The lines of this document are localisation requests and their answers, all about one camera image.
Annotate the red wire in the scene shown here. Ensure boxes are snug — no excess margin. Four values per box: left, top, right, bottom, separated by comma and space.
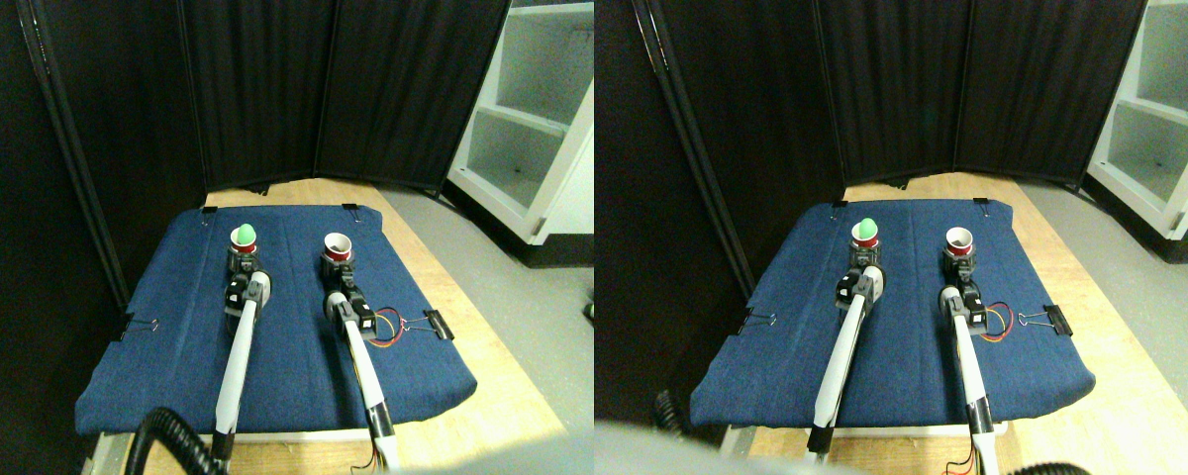
373, 309, 405, 347
983, 302, 1017, 344

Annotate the dark blue cloth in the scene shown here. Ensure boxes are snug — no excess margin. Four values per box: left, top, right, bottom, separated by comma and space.
74, 203, 478, 436
691, 198, 1096, 429

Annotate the black ribbed hose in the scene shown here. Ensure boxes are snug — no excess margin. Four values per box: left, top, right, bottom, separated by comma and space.
1010, 459, 1087, 475
652, 389, 690, 433
124, 408, 221, 475

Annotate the curtain stand pole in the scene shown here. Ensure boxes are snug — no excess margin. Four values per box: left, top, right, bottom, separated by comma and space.
634, 0, 755, 298
18, 0, 130, 310

